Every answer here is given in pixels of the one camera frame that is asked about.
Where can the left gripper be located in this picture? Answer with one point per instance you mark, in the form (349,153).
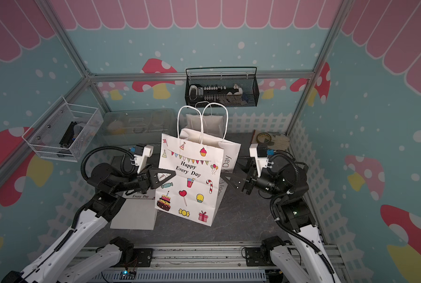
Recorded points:
(149,178)

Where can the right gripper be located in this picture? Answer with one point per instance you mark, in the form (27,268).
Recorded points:
(249,180)

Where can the paper bag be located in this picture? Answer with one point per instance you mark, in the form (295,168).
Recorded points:
(137,213)
(198,159)
(213,124)

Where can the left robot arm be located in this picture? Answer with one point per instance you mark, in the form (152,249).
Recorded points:
(53,265)

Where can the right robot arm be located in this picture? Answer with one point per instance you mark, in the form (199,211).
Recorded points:
(302,258)

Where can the roll of brown tape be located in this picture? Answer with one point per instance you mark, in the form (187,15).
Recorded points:
(263,138)

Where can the clear plastic storage box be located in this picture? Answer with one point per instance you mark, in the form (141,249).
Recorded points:
(129,128)

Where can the black white device in basket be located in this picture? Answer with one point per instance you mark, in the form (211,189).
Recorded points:
(221,94)

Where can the green circuit board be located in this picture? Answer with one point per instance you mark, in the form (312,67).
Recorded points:
(127,275)

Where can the black item in white basket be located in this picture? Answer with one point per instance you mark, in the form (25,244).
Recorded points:
(68,137)

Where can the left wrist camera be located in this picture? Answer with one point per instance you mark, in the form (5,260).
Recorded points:
(139,156)

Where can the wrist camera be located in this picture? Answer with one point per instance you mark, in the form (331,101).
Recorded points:
(139,156)
(261,154)

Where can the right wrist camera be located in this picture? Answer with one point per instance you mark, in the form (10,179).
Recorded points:
(261,154)

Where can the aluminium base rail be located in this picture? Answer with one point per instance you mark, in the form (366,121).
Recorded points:
(195,262)

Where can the black wire mesh basket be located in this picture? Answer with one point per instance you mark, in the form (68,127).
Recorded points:
(229,86)

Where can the white wire mesh basket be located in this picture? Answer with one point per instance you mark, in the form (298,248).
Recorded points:
(64,131)

